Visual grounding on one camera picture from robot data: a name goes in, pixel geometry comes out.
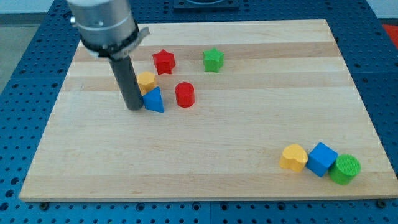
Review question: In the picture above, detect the yellow hexagon block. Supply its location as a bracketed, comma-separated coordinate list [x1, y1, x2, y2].
[137, 72, 157, 95]

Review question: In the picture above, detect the red cylinder block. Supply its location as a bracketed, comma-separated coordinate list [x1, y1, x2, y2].
[175, 82, 195, 108]

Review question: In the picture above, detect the red star block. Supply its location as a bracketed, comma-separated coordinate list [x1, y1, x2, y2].
[152, 49, 175, 75]

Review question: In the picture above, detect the wooden board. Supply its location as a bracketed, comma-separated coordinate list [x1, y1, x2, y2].
[19, 19, 397, 202]

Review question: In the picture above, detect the blue cube block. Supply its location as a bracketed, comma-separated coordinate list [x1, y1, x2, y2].
[306, 142, 338, 177]

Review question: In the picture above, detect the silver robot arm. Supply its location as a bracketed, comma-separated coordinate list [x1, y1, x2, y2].
[67, 0, 150, 61]

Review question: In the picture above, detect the yellow heart block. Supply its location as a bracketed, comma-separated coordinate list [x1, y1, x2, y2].
[279, 144, 308, 172]

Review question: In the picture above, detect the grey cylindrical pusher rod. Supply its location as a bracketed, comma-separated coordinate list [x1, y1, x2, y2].
[109, 57, 144, 111]

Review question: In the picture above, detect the blue triangle block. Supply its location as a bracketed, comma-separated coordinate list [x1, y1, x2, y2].
[143, 86, 164, 113]

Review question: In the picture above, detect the green cylinder block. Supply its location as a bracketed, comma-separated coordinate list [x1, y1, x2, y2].
[328, 154, 361, 185]

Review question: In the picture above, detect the green star block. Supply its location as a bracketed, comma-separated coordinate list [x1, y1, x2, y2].
[203, 48, 224, 73]

